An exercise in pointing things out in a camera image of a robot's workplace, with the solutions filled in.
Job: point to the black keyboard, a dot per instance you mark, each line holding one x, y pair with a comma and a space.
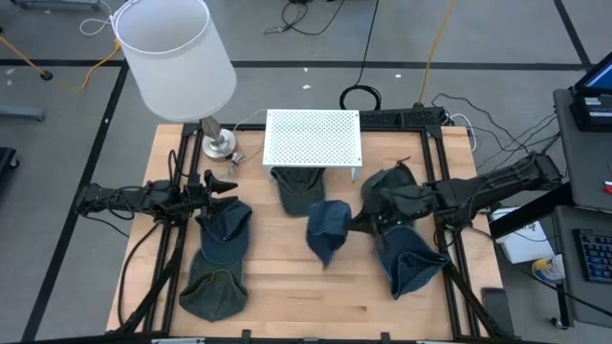
595, 255

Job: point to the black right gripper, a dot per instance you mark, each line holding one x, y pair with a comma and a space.
408, 203

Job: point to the grey desk top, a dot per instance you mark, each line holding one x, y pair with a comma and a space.
600, 153

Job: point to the white shade table lamp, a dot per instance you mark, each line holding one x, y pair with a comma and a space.
177, 67

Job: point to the green baseball cap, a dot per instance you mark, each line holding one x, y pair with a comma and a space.
380, 179
299, 196
212, 294

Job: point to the black caster wheel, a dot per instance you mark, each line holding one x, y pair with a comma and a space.
557, 323

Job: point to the white perforated metal shelf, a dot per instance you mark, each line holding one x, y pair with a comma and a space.
311, 138

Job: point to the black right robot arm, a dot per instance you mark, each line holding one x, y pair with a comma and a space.
502, 181

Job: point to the white yellow labelled container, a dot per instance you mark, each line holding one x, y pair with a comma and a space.
550, 270

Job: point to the grey metal floor bar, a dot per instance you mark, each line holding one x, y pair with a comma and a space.
52, 4

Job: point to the black desk bar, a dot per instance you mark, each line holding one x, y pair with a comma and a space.
531, 213

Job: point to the black aluminium table frame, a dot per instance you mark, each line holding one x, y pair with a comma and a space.
287, 341

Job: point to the black floor grommet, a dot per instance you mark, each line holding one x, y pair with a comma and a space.
46, 75

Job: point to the black wheeled furniture base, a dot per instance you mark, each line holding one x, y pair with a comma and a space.
6, 162

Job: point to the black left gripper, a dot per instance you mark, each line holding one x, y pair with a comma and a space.
196, 200

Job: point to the white cardboard box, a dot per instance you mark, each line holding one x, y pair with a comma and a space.
521, 246

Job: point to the grey keyboard desk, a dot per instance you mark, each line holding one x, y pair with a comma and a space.
593, 301

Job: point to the grey furniture foot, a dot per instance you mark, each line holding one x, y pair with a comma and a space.
19, 113

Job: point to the blue denim baseball cap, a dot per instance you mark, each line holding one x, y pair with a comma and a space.
225, 236
411, 263
327, 224

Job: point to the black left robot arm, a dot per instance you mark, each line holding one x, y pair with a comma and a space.
124, 198

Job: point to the red object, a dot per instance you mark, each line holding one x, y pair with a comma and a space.
608, 187

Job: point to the black computer monitor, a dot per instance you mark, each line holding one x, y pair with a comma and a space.
600, 76

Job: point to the black labelled device box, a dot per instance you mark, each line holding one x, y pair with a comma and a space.
593, 114

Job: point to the black phone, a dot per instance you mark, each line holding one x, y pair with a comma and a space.
497, 310

